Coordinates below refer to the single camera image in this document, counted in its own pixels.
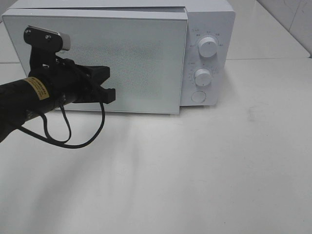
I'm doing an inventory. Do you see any white microwave oven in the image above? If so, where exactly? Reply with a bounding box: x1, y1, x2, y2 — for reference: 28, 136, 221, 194
2, 0, 235, 108

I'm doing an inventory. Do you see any white timer knob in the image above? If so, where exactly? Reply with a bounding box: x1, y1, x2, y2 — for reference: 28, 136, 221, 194
194, 68, 213, 87

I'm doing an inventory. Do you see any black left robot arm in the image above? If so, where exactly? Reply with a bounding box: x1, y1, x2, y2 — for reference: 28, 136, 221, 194
0, 59, 116, 149

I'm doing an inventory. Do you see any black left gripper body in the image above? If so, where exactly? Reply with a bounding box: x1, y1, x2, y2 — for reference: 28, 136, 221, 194
27, 58, 98, 114

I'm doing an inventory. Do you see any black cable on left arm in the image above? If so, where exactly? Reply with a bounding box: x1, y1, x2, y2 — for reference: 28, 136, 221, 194
19, 97, 106, 148

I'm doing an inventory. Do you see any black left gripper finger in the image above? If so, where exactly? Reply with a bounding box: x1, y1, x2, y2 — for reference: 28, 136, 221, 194
85, 66, 110, 88
93, 86, 116, 103

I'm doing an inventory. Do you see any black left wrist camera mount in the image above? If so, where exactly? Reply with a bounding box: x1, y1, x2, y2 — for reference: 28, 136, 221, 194
23, 25, 71, 71

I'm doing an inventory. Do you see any white round door button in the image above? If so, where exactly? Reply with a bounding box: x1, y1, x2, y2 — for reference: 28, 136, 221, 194
191, 91, 206, 103

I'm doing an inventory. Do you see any white upper power knob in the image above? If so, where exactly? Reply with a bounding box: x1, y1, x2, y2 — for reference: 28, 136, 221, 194
198, 35, 218, 58

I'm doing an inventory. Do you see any white microwave door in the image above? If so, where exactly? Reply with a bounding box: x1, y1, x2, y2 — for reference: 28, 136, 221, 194
3, 7, 188, 114

